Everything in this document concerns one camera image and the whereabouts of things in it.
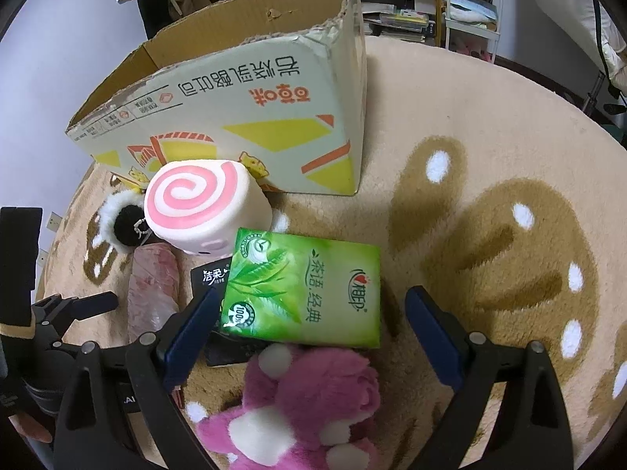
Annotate wooden bookshelf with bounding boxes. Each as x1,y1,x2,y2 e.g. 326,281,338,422
353,0,446,43

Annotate green tissue pack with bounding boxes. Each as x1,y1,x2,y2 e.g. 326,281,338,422
219,227,382,350

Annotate round beige patterned rug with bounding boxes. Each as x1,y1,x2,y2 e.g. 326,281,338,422
36,34,627,470

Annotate pink plush bear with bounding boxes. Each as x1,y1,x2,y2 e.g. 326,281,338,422
195,343,383,470

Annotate white metal rack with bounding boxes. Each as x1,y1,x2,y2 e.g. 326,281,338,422
442,0,506,65

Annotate person's left hand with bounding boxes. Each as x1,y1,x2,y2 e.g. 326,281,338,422
9,412,53,445

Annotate black stand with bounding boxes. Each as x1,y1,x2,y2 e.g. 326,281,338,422
584,67,627,119

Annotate printed cardboard box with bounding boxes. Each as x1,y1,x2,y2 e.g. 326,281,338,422
65,0,368,197

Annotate pink plastic packet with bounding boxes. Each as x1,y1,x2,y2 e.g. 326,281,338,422
127,243,181,344

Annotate pink swirl roll plush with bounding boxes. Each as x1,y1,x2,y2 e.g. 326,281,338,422
143,159,274,257

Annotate white garment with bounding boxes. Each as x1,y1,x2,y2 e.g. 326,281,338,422
523,0,627,95

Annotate black tissue pack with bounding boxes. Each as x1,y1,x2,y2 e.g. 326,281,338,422
189,266,268,368

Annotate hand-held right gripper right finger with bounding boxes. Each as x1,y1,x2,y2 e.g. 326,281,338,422
406,285,574,470

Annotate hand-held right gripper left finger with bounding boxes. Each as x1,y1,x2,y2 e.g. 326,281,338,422
54,287,220,470

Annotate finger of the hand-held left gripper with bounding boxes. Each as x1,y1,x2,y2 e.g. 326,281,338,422
31,291,119,349

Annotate black and white plush toy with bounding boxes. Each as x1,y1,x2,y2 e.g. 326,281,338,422
95,188,150,251

